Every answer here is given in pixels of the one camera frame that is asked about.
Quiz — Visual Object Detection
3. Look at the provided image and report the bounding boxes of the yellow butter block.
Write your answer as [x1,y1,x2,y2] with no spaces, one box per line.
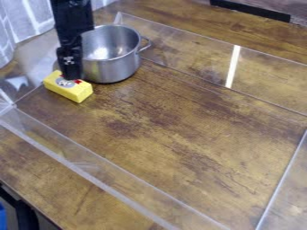
[42,70,93,103]

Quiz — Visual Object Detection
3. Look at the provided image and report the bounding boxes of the black bar at back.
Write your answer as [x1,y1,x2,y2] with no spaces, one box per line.
[208,0,290,22]

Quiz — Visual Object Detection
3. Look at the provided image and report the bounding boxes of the clear acrylic tray walls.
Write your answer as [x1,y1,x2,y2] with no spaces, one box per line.
[0,12,307,230]

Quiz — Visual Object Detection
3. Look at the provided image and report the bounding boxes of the black table leg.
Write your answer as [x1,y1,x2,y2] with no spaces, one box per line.
[0,187,40,230]

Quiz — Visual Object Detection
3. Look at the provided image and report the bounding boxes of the white grid curtain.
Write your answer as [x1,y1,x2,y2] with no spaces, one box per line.
[0,0,117,68]

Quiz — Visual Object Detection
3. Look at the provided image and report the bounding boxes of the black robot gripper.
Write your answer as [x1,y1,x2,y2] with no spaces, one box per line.
[49,0,93,80]

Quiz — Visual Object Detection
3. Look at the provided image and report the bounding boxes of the stainless steel pot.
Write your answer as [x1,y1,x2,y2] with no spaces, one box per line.
[81,24,152,84]

